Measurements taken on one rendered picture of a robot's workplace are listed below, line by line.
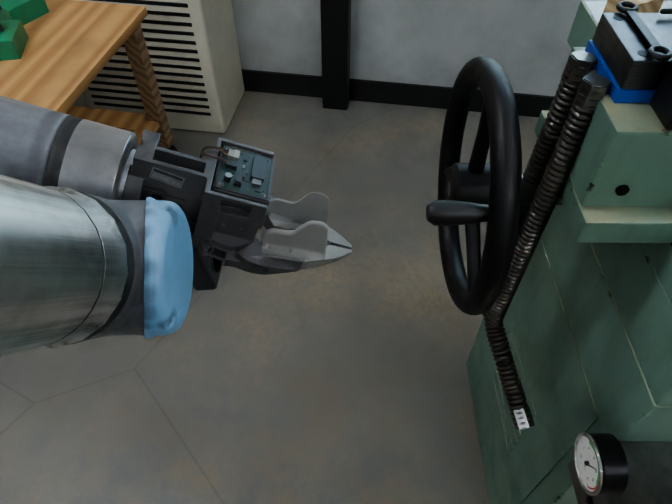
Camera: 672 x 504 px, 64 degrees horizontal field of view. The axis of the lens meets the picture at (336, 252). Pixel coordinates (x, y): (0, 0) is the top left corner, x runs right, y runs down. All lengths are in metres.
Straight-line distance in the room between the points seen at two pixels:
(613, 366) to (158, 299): 0.55
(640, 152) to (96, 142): 0.46
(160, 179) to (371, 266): 1.18
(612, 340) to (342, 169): 1.32
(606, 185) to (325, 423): 0.95
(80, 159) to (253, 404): 0.99
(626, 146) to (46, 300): 0.45
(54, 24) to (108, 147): 1.28
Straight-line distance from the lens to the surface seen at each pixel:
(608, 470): 0.64
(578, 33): 0.87
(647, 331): 0.67
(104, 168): 0.47
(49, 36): 1.69
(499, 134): 0.52
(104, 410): 1.47
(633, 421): 0.71
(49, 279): 0.26
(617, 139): 0.53
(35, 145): 0.48
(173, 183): 0.47
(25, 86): 1.50
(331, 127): 2.07
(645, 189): 0.58
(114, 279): 0.31
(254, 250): 0.50
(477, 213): 0.52
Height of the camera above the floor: 1.24
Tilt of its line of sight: 50 degrees down
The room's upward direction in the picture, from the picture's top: straight up
